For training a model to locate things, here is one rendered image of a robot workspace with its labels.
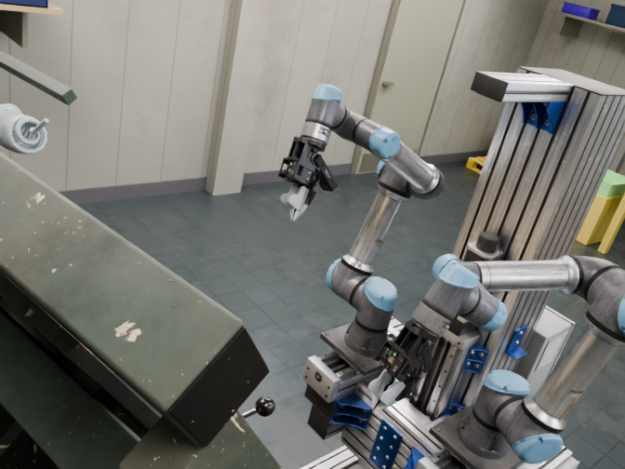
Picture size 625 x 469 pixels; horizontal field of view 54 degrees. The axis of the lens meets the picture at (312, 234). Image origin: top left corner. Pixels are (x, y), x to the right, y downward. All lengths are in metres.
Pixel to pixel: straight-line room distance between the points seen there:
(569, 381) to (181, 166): 4.27
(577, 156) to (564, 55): 6.90
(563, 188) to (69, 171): 3.92
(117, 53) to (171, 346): 4.35
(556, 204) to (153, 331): 1.38
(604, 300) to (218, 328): 1.19
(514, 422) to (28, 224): 1.33
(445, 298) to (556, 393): 0.49
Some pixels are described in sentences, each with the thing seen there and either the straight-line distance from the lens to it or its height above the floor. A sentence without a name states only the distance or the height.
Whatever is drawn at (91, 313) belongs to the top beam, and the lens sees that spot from 0.60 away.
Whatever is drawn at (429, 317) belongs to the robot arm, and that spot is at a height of 1.58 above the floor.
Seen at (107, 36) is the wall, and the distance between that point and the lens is 4.77.
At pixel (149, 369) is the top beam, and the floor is 1.87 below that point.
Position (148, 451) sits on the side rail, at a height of 1.76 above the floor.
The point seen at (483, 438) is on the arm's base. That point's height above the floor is 1.09.
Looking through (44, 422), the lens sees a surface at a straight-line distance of 0.84.
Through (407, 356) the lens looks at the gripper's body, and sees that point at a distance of 1.28.
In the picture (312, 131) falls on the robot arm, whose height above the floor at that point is 1.78.
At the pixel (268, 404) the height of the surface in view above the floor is 1.44.
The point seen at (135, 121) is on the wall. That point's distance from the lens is 5.05.
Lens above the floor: 2.22
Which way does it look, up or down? 26 degrees down
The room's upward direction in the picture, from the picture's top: 13 degrees clockwise
